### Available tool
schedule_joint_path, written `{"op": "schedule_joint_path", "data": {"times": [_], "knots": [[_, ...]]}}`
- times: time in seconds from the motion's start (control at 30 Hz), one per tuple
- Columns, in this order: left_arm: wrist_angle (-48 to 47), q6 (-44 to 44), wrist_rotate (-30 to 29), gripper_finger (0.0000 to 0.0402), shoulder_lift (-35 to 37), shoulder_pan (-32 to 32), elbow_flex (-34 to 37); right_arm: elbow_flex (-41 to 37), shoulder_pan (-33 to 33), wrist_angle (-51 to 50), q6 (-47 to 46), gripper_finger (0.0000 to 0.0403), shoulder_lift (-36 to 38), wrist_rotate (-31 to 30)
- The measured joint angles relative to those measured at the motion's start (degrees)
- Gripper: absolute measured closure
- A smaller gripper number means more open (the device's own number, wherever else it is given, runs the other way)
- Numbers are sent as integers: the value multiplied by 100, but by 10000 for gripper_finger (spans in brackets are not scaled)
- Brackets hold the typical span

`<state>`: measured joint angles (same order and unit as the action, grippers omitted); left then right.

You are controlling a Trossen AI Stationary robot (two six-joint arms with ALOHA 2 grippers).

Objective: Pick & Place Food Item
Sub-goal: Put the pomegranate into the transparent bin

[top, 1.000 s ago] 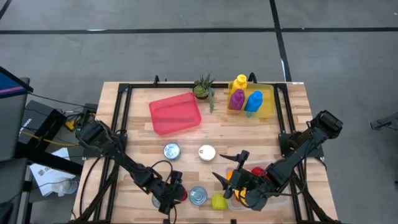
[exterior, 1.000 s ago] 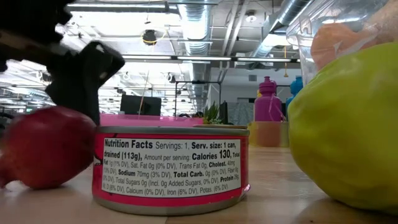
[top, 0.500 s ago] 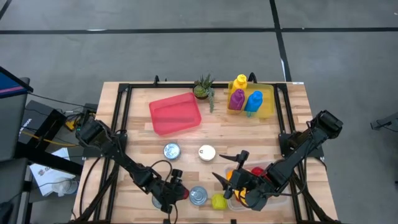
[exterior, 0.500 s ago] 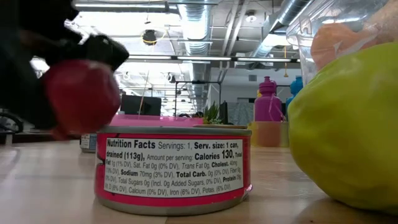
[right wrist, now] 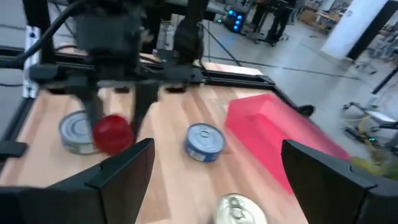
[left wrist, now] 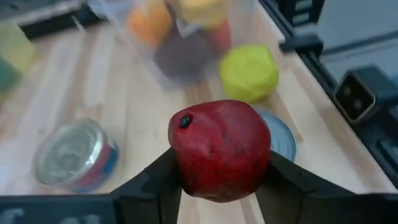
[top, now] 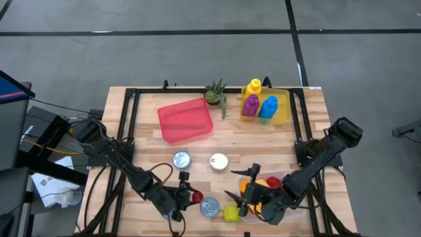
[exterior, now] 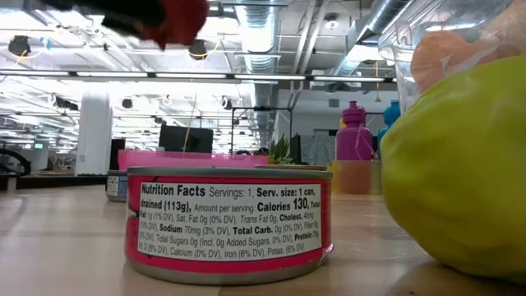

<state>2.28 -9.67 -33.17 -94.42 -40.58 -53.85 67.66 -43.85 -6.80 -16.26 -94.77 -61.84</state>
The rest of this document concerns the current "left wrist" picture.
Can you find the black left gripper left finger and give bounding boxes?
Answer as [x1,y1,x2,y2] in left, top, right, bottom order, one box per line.
[110,147,183,224]

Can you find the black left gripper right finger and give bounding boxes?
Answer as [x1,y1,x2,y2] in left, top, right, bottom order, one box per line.
[254,151,335,224]

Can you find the dark red pomegranate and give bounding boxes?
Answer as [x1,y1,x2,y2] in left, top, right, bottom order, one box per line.
[167,99,272,203]

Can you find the dark red apple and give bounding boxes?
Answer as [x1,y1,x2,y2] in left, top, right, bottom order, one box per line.
[154,27,218,80]

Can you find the orange-yellow mango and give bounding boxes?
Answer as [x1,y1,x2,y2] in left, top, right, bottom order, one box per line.
[127,0,173,47]

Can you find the red-orange elongated fruit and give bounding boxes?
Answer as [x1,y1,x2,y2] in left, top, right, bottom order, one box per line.
[206,18,233,54]

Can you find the golden yellow fruit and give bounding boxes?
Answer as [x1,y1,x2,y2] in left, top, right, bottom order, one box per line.
[175,0,228,30]

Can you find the red-labelled tin can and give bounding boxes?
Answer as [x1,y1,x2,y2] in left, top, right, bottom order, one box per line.
[253,106,297,163]

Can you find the silver tin can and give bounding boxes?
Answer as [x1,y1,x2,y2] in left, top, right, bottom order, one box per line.
[32,118,120,194]

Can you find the green apple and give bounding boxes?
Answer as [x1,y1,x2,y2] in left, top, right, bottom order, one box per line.
[218,43,280,105]

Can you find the clear plastic container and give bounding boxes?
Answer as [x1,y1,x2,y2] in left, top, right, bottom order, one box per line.
[86,0,259,93]

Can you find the yellow plastic tray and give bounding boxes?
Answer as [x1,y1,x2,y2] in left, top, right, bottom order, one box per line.
[0,23,37,74]

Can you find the black table-level camera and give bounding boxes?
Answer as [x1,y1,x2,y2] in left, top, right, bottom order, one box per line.
[333,66,398,126]

